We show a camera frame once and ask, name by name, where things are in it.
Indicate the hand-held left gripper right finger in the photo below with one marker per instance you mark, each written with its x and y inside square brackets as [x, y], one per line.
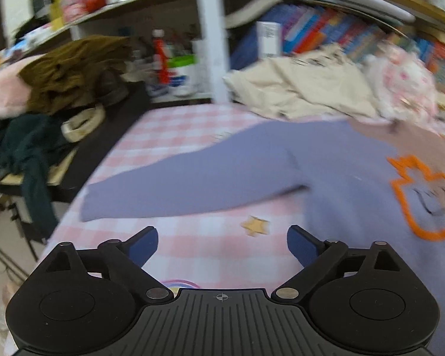
[300, 246]

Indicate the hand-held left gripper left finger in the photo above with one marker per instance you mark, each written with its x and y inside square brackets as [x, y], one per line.
[144, 246]

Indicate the purple and pink sweater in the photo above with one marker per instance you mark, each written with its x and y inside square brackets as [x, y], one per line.
[244, 167]

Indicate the black side table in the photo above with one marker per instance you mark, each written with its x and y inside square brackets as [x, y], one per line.
[107, 137]

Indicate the dark green garment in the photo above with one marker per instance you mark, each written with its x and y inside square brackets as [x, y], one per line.
[26, 144]

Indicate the cream printed garment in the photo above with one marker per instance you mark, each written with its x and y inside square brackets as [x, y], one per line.
[300, 89]

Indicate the dark round object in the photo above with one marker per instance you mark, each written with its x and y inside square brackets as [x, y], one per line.
[113, 89]

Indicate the white can green band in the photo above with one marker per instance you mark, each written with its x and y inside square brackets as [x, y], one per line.
[181, 78]

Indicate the red tassel charm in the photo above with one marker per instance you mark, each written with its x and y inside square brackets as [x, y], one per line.
[161, 59]

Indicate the olive brown garment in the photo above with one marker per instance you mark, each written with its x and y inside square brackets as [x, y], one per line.
[70, 70]

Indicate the white pink plush bunny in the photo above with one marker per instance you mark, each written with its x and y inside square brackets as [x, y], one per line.
[404, 81]

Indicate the pink fluffy cloth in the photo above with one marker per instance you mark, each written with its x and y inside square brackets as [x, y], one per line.
[7, 89]

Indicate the white labelled box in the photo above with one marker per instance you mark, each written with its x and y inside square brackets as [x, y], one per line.
[269, 39]

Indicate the row of colourful books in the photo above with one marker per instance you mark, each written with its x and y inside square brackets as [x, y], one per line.
[319, 29]

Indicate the white wooden bookshelf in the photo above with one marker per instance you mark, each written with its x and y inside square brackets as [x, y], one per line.
[211, 26]

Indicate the thick book with dark cover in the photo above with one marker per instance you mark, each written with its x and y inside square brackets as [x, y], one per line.
[252, 7]

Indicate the red apple ornament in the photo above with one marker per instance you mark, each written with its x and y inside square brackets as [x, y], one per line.
[95, 2]

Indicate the white flat device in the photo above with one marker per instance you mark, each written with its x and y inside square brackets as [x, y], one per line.
[371, 3]

